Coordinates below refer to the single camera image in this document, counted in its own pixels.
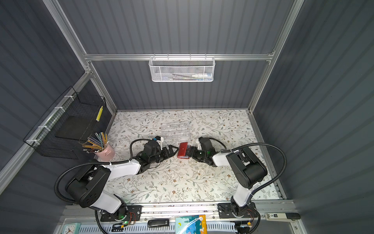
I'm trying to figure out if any red leather card holder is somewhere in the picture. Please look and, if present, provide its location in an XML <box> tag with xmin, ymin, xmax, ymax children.
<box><xmin>177</xmin><ymin>142</ymin><xmax>190</xmax><ymax>159</ymax></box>

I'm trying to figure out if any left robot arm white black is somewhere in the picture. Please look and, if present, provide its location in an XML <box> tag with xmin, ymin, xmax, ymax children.
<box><xmin>65</xmin><ymin>138</ymin><xmax>179</xmax><ymax>214</ymax></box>

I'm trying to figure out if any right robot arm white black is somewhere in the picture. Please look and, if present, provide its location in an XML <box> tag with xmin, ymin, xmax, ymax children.
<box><xmin>186</xmin><ymin>137</ymin><xmax>268</xmax><ymax>216</ymax></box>

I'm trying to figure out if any clear acrylic organizer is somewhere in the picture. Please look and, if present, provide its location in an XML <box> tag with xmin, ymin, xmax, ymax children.
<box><xmin>161</xmin><ymin>121</ymin><xmax>191</xmax><ymax>145</ymax></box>

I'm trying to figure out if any pink pencil cup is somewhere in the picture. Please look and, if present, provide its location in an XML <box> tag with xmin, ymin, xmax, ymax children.
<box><xmin>95</xmin><ymin>144</ymin><xmax>116</xmax><ymax>162</ymax></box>

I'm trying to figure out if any bundle of coloured pencils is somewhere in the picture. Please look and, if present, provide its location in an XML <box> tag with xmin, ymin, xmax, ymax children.
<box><xmin>82</xmin><ymin>132</ymin><xmax>108</xmax><ymax>153</ymax></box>

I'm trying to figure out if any yellow marker in basket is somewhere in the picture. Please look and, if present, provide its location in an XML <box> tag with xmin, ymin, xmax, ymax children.
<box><xmin>95</xmin><ymin>106</ymin><xmax>103</xmax><ymax>122</ymax></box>

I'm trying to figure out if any small black device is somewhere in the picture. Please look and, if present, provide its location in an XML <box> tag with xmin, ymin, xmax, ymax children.
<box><xmin>147</xmin><ymin>219</ymin><xmax>169</xmax><ymax>228</ymax></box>

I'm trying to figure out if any colourful picture book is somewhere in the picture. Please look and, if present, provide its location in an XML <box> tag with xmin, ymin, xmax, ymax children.
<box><xmin>175</xmin><ymin>215</ymin><xmax>207</xmax><ymax>234</ymax></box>

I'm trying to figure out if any white marker in basket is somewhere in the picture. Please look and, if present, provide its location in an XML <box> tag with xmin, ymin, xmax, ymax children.
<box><xmin>172</xmin><ymin>73</ymin><xmax>213</xmax><ymax>81</ymax></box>

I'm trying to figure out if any teal alarm clock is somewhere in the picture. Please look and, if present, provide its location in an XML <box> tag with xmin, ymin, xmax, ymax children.
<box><xmin>61</xmin><ymin>223</ymin><xmax>81</xmax><ymax>234</ymax></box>

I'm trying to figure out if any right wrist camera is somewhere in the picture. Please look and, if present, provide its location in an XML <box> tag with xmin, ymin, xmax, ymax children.
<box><xmin>197</xmin><ymin>137</ymin><xmax>214</xmax><ymax>151</ymax></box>

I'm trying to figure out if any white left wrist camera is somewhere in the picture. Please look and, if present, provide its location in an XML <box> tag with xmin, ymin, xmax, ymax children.
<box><xmin>154</xmin><ymin>136</ymin><xmax>164</xmax><ymax>144</ymax></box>

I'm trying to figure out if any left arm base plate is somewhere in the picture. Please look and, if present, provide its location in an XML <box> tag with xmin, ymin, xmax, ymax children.
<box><xmin>100</xmin><ymin>205</ymin><xmax>143</xmax><ymax>223</ymax></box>

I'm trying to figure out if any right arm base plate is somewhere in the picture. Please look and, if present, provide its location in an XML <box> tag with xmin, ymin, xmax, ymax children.
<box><xmin>217</xmin><ymin>202</ymin><xmax>259</xmax><ymax>219</ymax></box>

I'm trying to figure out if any white mesh wall basket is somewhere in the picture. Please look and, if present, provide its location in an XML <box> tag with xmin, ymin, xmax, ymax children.
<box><xmin>149</xmin><ymin>56</ymin><xmax>216</xmax><ymax>82</ymax></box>

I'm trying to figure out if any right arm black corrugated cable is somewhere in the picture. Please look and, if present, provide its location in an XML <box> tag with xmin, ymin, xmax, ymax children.
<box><xmin>208</xmin><ymin>137</ymin><xmax>287</xmax><ymax>197</ymax></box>

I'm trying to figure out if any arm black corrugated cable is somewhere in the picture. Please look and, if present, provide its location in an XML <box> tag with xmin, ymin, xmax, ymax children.
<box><xmin>208</xmin><ymin>137</ymin><xmax>287</xmax><ymax>197</ymax></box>
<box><xmin>54</xmin><ymin>138</ymin><xmax>153</xmax><ymax>204</ymax></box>

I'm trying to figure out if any black wire wall basket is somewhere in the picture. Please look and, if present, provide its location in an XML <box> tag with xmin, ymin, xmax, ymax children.
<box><xmin>23</xmin><ymin>90</ymin><xmax>112</xmax><ymax>161</ymax></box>

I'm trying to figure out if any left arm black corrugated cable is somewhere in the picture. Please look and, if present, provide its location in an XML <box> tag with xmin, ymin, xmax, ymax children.
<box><xmin>54</xmin><ymin>138</ymin><xmax>153</xmax><ymax>204</ymax></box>

